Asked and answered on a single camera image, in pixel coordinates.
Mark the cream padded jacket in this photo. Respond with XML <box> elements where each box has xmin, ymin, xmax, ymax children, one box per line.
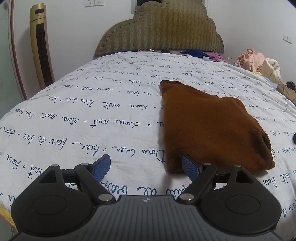
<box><xmin>260</xmin><ymin>58</ymin><xmax>281</xmax><ymax>84</ymax></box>

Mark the tan coat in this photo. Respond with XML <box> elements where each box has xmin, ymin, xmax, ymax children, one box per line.
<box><xmin>276</xmin><ymin>77</ymin><xmax>296</xmax><ymax>105</ymax></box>

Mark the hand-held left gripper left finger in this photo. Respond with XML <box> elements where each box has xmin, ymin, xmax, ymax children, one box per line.
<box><xmin>35</xmin><ymin>154</ymin><xmax>116</xmax><ymax>205</ymax></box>

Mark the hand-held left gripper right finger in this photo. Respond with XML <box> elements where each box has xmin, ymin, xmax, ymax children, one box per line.
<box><xmin>176</xmin><ymin>155</ymin><xmax>257</xmax><ymax>205</ymax></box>

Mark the green upholstered headboard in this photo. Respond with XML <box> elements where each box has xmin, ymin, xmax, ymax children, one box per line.
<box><xmin>93</xmin><ymin>1</ymin><xmax>225</xmax><ymax>60</ymax></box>

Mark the gold tower air conditioner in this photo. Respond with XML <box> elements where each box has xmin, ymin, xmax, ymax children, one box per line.
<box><xmin>29</xmin><ymin>3</ymin><xmax>55</xmax><ymax>90</ymax></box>

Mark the pink cloth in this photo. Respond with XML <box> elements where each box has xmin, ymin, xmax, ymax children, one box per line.
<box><xmin>238</xmin><ymin>49</ymin><xmax>264</xmax><ymax>72</ymax></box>

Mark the brown sweater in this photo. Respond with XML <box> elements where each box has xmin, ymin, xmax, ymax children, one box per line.
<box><xmin>159</xmin><ymin>80</ymin><xmax>276</xmax><ymax>175</ymax></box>

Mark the white printed blanket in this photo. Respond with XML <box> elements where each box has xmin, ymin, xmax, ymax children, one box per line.
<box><xmin>0</xmin><ymin>50</ymin><xmax>296</xmax><ymax>241</ymax></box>

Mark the purple cloth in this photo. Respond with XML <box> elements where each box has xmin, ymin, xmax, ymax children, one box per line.
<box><xmin>203</xmin><ymin>52</ymin><xmax>223</xmax><ymax>62</ymax></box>

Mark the blue cloth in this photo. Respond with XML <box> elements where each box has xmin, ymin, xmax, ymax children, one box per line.
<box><xmin>180</xmin><ymin>49</ymin><xmax>207</xmax><ymax>58</ymax></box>

